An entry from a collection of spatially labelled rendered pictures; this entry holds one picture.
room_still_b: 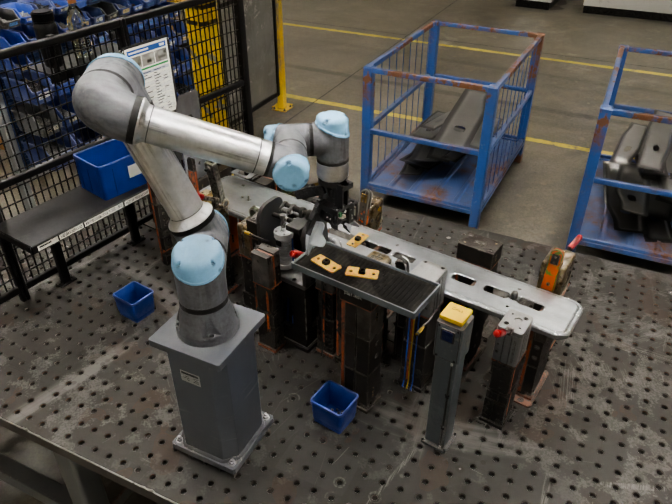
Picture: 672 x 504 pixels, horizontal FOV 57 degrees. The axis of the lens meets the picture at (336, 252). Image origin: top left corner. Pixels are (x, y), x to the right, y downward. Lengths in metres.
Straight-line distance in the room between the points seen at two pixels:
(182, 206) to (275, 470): 0.74
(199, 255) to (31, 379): 0.92
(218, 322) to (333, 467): 0.53
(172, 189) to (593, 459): 1.31
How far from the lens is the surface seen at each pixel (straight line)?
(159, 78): 2.61
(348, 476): 1.75
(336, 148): 1.42
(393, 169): 4.33
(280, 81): 5.66
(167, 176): 1.47
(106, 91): 1.30
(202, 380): 1.57
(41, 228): 2.25
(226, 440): 1.72
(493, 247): 2.01
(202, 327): 1.49
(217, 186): 2.10
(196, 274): 1.41
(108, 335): 2.25
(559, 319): 1.82
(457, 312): 1.52
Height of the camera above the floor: 2.12
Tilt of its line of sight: 35 degrees down
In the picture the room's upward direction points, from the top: straight up
